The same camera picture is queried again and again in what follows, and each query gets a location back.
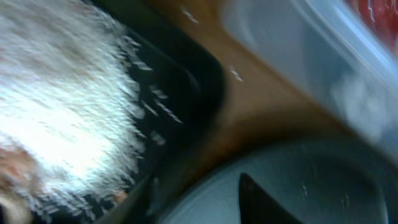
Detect red snack wrapper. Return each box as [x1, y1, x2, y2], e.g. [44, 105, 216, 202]
[346, 0, 397, 56]

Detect black round tray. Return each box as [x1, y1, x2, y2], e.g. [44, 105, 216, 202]
[159, 139, 397, 223]

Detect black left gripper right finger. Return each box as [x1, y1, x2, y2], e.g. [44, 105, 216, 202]
[238, 173, 302, 224]

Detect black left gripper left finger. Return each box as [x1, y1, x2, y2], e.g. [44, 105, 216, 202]
[95, 177, 159, 224]

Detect peanut shells food scraps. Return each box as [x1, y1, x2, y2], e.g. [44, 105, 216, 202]
[0, 0, 184, 224]

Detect black rectangular tray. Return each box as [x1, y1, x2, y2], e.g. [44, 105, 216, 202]
[0, 0, 226, 224]

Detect clear plastic bin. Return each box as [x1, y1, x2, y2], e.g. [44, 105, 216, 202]
[220, 0, 397, 158]

